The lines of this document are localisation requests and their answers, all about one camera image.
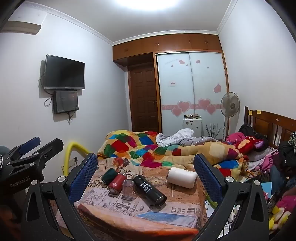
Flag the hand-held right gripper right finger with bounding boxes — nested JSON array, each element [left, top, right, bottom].
[[193, 153, 270, 241]]

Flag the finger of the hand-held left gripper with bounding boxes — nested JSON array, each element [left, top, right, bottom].
[[14, 138, 64, 168], [7, 137, 41, 163]]

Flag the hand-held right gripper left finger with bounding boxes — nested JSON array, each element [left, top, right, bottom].
[[20, 152, 100, 241]]

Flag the dark green cup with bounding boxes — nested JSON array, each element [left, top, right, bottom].
[[101, 168, 119, 189]]

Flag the white cup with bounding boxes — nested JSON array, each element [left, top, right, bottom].
[[166, 167, 198, 189]]

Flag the red cup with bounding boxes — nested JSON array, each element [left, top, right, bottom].
[[109, 173, 127, 195]]

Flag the clear glass cup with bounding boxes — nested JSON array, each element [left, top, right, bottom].
[[122, 179, 135, 201]]

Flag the yellow foam tube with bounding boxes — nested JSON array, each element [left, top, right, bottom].
[[62, 142, 90, 177]]

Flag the dried twigs bundle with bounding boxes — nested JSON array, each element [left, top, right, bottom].
[[206, 123, 225, 141]]

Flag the pink cloth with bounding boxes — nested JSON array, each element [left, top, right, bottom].
[[225, 132, 246, 143]]

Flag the glass ashtray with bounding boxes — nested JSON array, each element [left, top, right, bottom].
[[148, 176, 168, 187]]

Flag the grey white crumpled cloth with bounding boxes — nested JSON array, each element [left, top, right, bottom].
[[155, 129, 222, 147]]

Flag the red plush toy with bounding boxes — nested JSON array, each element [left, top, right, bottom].
[[234, 136, 269, 155]]

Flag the small white cabinet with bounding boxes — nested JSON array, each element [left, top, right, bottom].
[[183, 116, 203, 137]]

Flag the black thermos bottle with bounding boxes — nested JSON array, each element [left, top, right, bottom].
[[133, 174, 167, 207]]

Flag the colourful patchwork blanket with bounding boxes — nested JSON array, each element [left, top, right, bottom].
[[97, 130, 249, 179]]

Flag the standing fan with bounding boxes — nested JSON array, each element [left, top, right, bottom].
[[220, 92, 240, 140]]

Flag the yellow plush toy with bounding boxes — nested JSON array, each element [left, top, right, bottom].
[[269, 206, 291, 230]]

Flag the pile of dark clothes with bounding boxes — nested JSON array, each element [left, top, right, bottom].
[[272, 132, 296, 178]]

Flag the wooden bed headboard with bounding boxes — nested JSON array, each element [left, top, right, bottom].
[[244, 107, 296, 149]]

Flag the brown wooden door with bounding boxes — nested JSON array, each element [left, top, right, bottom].
[[128, 65, 160, 133]]

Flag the frosted sliding wardrobe doors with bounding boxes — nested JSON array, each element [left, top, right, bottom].
[[155, 51, 230, 140]]

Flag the white air conditioner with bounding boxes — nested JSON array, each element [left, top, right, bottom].
[[0, 12, 48, 36]]

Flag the wooden overhead cabinet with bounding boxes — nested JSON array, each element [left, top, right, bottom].
[[112, 34, 223, 67]]

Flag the ceiling light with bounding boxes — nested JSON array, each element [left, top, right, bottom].
[[113, 0, 179, 11]]

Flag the black cable loop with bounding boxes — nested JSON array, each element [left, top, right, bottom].
[[44, 92, 55, 108]]

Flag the small black wall monitor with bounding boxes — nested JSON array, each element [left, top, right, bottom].
[[53, 90, 79, 114]]

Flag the wall-mounted black television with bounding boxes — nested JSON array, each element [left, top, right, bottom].
[[44, 55, 85, 90]]

